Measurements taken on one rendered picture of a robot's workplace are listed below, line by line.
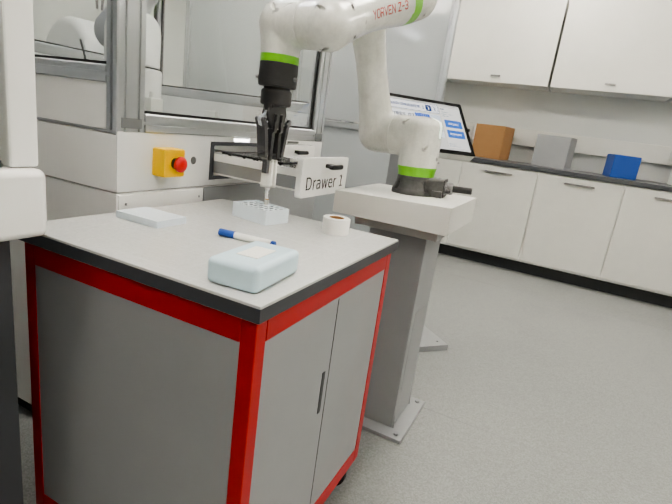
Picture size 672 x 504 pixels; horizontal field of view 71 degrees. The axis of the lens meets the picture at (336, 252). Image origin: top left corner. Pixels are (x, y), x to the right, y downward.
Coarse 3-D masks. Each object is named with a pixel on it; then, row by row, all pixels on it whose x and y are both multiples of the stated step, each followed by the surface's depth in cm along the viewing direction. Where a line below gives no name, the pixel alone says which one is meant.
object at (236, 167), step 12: (216, 156) 141; (228, 156) 139; (216, 168) 142; (228, 168) 140; (240, 168) 138; (252, 168) 136; (288, 168) 131; (252, 180) 137; (276, 180) 133; (288, 180) 131
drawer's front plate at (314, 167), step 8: (304, 160) 127; (312, 160) 131; (320, 160) 135; (328, 160) 139; (336, 160) 144; (344, 160) 149; (304, 168) 128; (312, 168) 132; (320, 168) 136; (328, 168) 140; (344, 168) 150; (296, 176) 128; (304, 176) 129; (312, 176) 133; (320, 176) 137; (328, 176) 142; (336, 176) 147; (344, 176) 152; (296, 184) 129; (304, 184) 130; (312, 184) 134; (320, 184) 138; (336, 184) 148; (344, 184) 153; (296, 192) 129; (304, 192) 131; (312, 192) 135; (320, 192) 139; (328, 192) 144
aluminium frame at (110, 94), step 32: (128, 0) 105; (128, 32) 106; (64, 64) 113; (96, 64) 109; (128, 64) 108; (320, 64) 185; (64, 96) 116; (96, 96) 111; (128, 96) 110; (320, 96) 190; (128, 128) 112; (160, 128) 120; (192, 128) 130; (224, 128) 143; (256, 128) 156; (320, 128) 195
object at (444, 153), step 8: (400, 96) 224; (408, 96) 226; (448, 104) 235; (456, 104) 237; (464, 120) 235; (464, 128) 232; (440, 152) 219; (448, 152) 221; (456, 152) 223; (464, 152) 225; (472, 152) 227; (464, 160) 229
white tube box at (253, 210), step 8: (248, 200) 128; (256, 200) 130; (240, 208) 123; (248, 208) 121; (256, 208) 119; (264, 208) 122; (272, 208) 124; (280, 208) 124; (240, 216) 123; (248, 216) 121; (256, 216) 120; (264, 216) 118; (272, 216) 119; (280, 216) 122; (264, 224) 118; (272, 224) 120
